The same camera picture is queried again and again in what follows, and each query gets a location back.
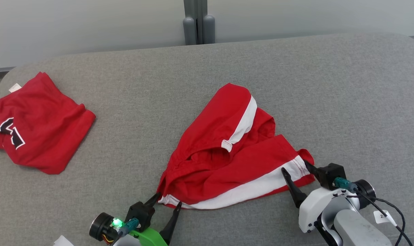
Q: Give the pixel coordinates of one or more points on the grey aluminium partition post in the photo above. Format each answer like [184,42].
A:
[200,10]

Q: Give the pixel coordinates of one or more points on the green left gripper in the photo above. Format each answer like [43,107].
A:
[148,237]

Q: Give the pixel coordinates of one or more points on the red shorts with white stripes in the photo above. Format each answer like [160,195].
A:
[227,164]

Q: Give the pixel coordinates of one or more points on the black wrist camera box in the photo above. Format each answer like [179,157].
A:
[329,174]
[140,213]

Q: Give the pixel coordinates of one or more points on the red shirt with black-white print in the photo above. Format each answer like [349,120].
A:
[46,136]

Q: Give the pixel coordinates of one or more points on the grey cylindrical post foot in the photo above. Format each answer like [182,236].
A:
[189,30]
[209,29]

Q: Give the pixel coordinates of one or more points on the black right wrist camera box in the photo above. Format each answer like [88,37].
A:
[329,174]

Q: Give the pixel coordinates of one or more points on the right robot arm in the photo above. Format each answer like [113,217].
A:
[360,229]

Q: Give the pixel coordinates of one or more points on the white paper tag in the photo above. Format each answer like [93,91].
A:
[382,217]

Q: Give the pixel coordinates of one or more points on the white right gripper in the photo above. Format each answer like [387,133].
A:
[312,208]

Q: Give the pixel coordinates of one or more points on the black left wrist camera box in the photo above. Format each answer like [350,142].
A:
[140,213]

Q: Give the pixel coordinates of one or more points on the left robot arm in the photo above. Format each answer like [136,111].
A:
[99,225]

